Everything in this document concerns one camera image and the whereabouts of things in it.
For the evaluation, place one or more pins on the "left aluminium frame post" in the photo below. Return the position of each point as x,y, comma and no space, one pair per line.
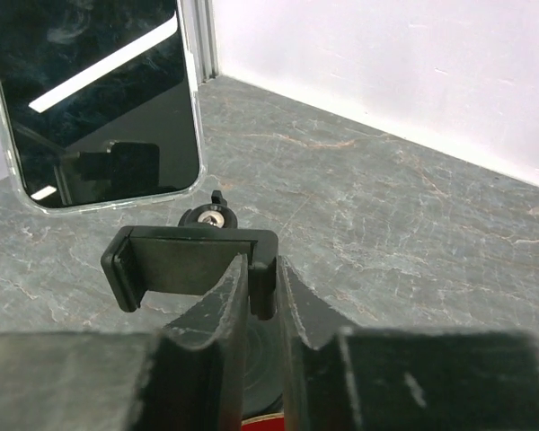
206,38

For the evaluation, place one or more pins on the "black phone stand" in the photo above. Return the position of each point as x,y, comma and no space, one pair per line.
189,259

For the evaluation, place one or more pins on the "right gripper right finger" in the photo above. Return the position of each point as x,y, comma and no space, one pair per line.
341,376

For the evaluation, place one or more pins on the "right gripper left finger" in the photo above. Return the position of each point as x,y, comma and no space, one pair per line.
188,376

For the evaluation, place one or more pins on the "smartphone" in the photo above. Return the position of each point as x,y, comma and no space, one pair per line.
98,103

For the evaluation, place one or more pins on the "red round tray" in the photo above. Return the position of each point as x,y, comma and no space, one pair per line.
268,422

